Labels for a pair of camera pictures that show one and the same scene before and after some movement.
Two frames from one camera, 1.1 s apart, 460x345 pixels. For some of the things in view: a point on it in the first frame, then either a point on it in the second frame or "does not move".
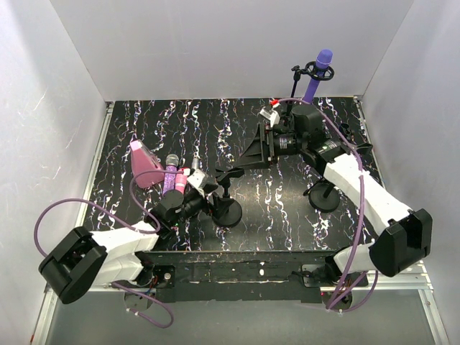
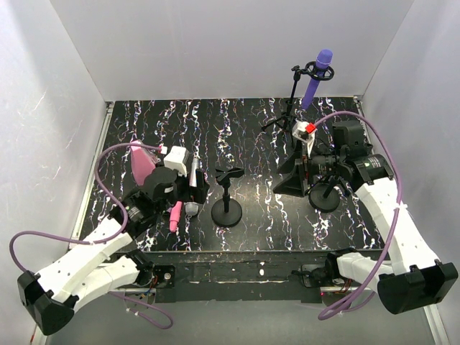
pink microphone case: x=144 y=159 does not move
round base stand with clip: x=233 y=214 does not move
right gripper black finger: x=254 y=155 -> x=294 y=183
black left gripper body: x=209 y=203 -> x=198 y=187
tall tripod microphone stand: x=324 y=73 does not move
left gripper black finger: x=220 y=205 -> x=202 y=187
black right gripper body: x=269 y=144 -> x=305 y=172
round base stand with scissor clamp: x=324 y=196 does not move
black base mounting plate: x=245 y=276 does not move
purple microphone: x=323 y=60 does not move
